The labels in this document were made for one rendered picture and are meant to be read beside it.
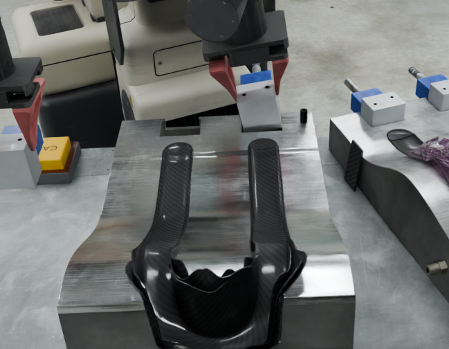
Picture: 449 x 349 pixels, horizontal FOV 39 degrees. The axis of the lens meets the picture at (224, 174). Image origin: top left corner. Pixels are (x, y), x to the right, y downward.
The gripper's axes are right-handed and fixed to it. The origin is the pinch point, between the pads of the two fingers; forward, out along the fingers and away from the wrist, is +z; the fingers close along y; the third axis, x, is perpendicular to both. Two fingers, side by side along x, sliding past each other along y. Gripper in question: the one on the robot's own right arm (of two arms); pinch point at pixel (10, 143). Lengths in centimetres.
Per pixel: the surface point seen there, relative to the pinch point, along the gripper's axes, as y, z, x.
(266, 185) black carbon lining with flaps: 29.3, 7.0, -1.0
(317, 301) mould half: 32.8, 2.1, -23.6
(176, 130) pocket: 17.6, 7.8, 13.1
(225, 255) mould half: 24.9, 1.6, -18.1
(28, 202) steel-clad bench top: -3.6, 15.2, 7.9
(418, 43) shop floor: 108, 95, 214
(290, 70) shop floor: 47, 96, 193
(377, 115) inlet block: 45.4, 7.7, 14.5
